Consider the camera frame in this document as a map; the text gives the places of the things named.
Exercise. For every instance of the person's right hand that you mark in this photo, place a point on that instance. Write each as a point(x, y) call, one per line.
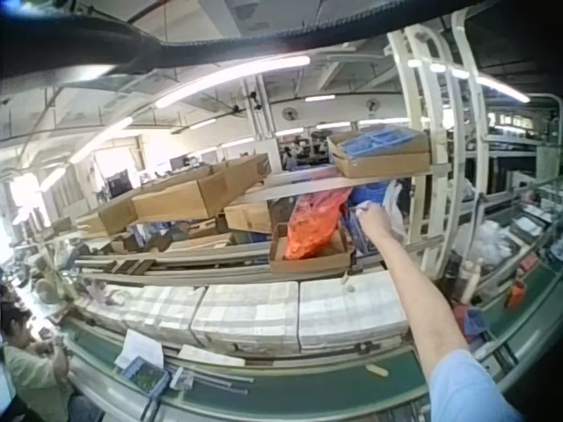
point(376, 223)

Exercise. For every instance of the person's right fingers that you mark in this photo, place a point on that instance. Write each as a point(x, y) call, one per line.
point(363, 212)

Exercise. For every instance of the blue plastic container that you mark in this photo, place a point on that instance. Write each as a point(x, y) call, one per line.
point(368, 192)

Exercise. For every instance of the blue packet box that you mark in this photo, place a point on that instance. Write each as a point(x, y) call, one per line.
point(357, 239)

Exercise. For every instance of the white plastic bag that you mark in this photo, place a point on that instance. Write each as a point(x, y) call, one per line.
point(396, 206)

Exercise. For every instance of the orange plastic bag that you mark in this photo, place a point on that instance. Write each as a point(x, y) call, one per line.
point(314, 224)

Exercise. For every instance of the cardboard box with blue trays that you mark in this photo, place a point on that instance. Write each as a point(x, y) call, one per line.
point(382, 163)

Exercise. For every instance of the blue plastic trays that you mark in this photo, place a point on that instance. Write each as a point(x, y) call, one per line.
point(374, 140)

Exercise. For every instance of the shallow cardboard tray box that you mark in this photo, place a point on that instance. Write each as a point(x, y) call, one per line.
point(308, 263)

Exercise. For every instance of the small brown cardboard box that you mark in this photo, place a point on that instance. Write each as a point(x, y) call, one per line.
point(247, 218)

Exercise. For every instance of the long brown cardboard box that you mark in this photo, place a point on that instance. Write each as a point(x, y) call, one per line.
point(110, 215)
point(176, 200)
point(244, 169)

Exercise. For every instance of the heap of clear plastic bags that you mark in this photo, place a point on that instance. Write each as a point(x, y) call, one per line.
point(497, 244)

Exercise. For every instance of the red and blue cloth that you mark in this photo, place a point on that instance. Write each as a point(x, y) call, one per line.
point(470, 321)

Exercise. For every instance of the small yellow piece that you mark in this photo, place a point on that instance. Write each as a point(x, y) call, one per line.
point(377, 370)

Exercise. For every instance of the orange cup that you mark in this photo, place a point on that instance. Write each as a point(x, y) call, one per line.
point(515, 294)

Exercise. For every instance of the green conveyor belt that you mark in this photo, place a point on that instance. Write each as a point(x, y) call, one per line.
point(308, 391)

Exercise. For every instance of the long fluorescent light tube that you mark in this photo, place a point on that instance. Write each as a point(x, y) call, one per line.
point(99, 140)
point(228, 79)

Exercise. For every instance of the white flat strip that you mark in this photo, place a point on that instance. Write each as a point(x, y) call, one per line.
point(211, 355)

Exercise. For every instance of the small clear plastic tray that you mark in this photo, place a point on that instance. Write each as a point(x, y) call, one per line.
point(181, 379)

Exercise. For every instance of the white paper sheet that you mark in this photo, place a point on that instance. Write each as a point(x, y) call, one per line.
point(138, 347)

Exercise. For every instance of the blue parts tray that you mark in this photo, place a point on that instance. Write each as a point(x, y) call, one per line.
point(145, 376)

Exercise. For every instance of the white metal rack frame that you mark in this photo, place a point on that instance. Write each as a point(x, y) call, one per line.
point(433, 145)

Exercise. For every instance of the wall fan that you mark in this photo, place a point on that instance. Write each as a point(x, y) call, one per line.
point(372, 104)
point(290, 114)

